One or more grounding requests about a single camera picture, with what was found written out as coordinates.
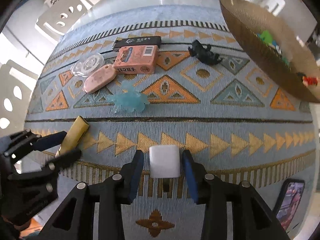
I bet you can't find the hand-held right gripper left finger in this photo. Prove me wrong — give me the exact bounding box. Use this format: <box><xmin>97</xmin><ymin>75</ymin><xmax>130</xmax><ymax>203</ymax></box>
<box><xmin>37</xmin><ymin>149</ymin><xmax>145</xmax><ymax>240</ymax></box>

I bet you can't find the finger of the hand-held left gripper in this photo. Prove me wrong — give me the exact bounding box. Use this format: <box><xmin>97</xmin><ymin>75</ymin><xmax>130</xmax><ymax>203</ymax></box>
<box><xmin>0</xmin><ymin>129</ymin><xmax>68</xmax><ymax>160</ymax></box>
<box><xmin>9</xmin><ymin>149</ymin><xmax>82</xmax><ymax>183</ymax></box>

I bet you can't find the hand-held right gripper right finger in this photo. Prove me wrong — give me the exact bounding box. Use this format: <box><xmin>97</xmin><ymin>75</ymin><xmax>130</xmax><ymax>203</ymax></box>
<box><xmin>182</xmin><ymin>149</ymin><xmax>290</xmax><ymax>240</ymax></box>

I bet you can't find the yellow bar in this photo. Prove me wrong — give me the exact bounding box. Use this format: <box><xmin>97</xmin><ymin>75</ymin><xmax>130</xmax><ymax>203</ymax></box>
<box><xmin>55</xmin><ymin>116</ymin><xmax>90</xmax><ymax>158</ymax></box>

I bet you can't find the white charger cube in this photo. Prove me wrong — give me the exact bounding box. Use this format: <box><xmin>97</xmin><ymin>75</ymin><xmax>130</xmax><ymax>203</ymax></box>
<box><xmin>149</xmin><ymin>145</ymin><xmax>181</xmax><ymax>178</ymax></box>

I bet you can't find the pink oval tag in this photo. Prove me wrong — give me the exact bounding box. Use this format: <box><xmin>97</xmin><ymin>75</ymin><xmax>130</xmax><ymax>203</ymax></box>
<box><xmin>84</xmin><ymin>64</ymin><xmax>117</xmax><ymax>93</ymax></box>

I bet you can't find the translucent blue toy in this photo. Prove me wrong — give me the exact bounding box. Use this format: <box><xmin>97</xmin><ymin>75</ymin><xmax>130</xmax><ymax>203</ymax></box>
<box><xmin>107</xmin><ymin>81</ymin><xmax>152</xmax><ymax>114</ymax></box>

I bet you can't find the clear flower-shaped disc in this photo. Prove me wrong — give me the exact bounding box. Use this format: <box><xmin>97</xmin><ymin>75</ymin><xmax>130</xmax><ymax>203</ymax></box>
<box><xmin>70</xmin><ymin>53</ymin><xmax>105</xmax><ymax>78</ymax></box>

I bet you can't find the pink box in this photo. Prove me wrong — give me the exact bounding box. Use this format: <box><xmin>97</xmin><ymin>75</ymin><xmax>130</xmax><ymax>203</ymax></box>
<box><xmin>112</xmin><ymin>45</ymin><xmax>160</xmax><ymax>74</ymax></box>

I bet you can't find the black toy animal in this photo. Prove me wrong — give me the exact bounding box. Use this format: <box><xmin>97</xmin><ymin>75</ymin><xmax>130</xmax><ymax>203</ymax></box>
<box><xmin>188</xmin><ymin>40</ymin><xmax>222</xmax><ymax>65</ymax></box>

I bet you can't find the black box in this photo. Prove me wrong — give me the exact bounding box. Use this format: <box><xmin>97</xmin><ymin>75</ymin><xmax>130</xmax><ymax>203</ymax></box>
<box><xmin>112</xmin><ymin>36</ymin><xmax>162</xmax><ymax>52</ymax></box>

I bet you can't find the brown glass plate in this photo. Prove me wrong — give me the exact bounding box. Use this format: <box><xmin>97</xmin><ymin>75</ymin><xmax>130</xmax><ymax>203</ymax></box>
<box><xmin>219</xmin><ymin>0</ymin><xmax>320</xmax><ymax>103</ymax></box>

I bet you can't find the red and black figure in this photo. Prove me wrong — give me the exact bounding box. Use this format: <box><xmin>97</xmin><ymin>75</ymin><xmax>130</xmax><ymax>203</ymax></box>
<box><xmin>296</xmin><ymin>72</ymin><xmax>319</xmax><ymax>87</ymax></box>

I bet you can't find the translucent green toy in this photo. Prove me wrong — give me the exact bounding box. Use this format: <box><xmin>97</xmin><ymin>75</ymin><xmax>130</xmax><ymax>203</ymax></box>
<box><xmin>257</xmin><ymin>30</ymin><xmax>274</xmax><ymax>44</ymax></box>

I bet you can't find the black smartphone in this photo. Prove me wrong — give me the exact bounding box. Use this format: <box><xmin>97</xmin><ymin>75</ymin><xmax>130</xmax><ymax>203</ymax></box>
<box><xmin>272</xmin><ymin>179</ymin><xmax>305</xmax><ymax>232</ymax></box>

